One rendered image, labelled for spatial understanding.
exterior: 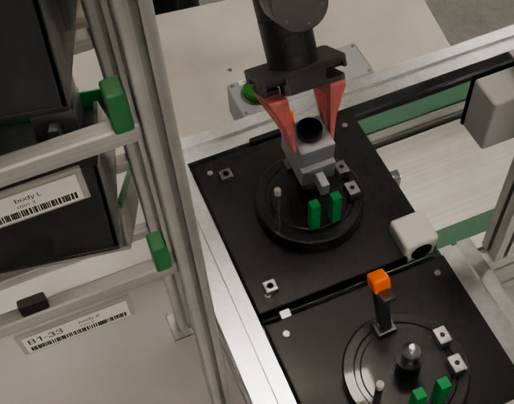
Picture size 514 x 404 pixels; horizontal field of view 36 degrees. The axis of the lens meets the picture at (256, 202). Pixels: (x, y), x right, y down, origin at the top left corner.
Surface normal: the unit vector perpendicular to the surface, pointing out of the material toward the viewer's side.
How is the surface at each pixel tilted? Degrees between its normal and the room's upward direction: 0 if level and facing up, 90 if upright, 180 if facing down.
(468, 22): 0
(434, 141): 0
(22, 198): 90
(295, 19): 58
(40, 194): 90
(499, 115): 90
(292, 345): 0
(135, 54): 90
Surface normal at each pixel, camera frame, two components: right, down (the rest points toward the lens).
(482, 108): -0.92, 0.34
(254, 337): -0.04, -0.56
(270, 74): -0.23, -0.88
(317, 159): 0.37, 0.80
